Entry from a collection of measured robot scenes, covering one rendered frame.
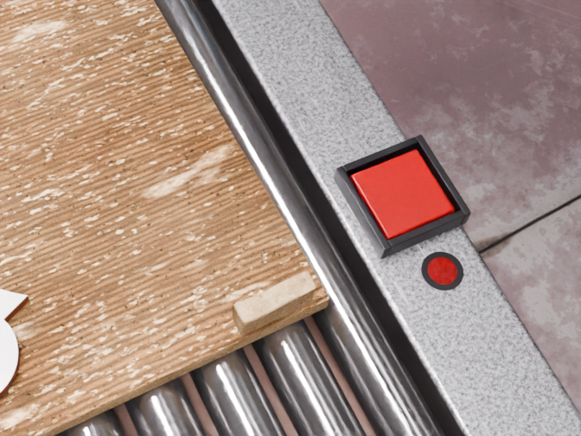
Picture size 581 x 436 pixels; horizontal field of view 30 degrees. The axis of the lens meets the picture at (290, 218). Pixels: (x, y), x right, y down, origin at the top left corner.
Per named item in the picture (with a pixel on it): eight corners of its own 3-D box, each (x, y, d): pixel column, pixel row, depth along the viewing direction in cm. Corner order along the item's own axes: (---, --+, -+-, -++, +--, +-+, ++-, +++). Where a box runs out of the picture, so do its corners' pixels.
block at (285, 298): (303, 284, 77) (308, 266, 74) (316, 304, 76) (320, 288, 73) (229, 317, 75) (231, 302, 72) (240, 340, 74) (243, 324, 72)
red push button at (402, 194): (413, 156, 85) (417, 147, 84) (452, 218, 83) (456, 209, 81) (347, 183, 83) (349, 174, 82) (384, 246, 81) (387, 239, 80)
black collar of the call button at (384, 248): (417, 144, 85) (421, 133, 84) (466, 222, 83) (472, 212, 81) (332, 178, 83) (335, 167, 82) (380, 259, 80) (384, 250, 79)
